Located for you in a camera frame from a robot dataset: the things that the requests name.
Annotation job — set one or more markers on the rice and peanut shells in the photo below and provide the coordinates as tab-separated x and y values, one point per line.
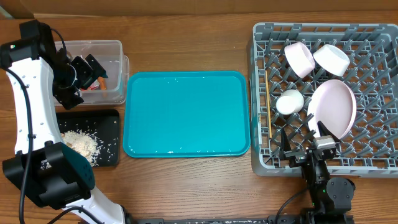
97	141

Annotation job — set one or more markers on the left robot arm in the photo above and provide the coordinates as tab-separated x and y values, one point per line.
44	168

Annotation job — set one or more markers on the grey dishwasher rack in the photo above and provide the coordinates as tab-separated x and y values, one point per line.
370	147

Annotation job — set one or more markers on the black tray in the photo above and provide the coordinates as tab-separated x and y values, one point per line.
96	115

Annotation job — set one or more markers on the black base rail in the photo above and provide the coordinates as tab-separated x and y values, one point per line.
217	221

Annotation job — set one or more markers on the wooden chopstick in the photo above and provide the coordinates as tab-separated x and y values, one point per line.
268	105

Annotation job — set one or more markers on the teal serving tray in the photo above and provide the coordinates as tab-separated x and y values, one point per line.
186	114

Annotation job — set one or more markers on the small white cup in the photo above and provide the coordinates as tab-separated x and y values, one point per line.
291	101

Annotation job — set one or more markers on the white bowl with food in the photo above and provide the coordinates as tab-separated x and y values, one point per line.
332	59

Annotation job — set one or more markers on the large pink plate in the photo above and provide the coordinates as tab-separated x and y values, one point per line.
333	103

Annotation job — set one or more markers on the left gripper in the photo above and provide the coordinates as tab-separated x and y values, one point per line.
89	75

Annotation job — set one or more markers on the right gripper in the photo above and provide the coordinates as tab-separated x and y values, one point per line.
297	157

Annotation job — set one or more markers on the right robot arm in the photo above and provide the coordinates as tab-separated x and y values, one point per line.
331	196

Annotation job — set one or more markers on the clear plastic bin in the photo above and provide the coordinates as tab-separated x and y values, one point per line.
109	54

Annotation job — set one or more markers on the red snack wrapper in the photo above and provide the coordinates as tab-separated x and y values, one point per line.
93	86

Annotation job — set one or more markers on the orange carrot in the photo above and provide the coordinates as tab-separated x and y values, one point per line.
102	83

